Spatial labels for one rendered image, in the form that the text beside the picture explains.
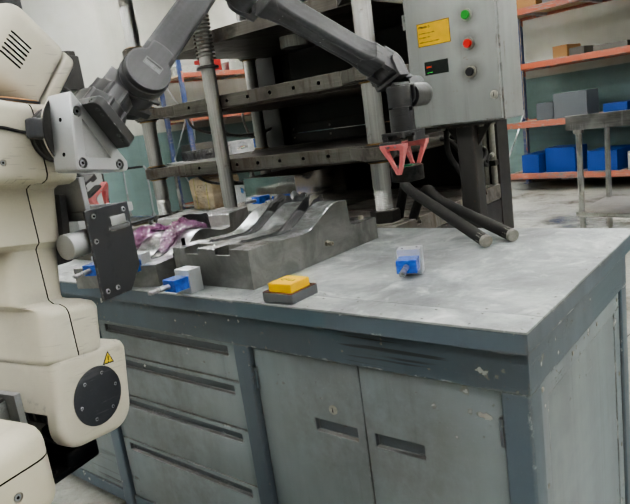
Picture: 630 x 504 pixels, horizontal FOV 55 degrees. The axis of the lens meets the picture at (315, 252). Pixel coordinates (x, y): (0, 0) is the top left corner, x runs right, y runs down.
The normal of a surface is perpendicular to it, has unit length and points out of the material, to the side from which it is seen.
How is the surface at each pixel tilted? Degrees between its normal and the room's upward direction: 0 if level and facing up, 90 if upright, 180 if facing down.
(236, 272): 90
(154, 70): 68
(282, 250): 90
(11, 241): 90
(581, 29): 90
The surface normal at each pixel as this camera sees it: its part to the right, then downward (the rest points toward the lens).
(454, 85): -0.62, 0.25
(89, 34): 0.68, 0.06
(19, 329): -0.47, 0.11
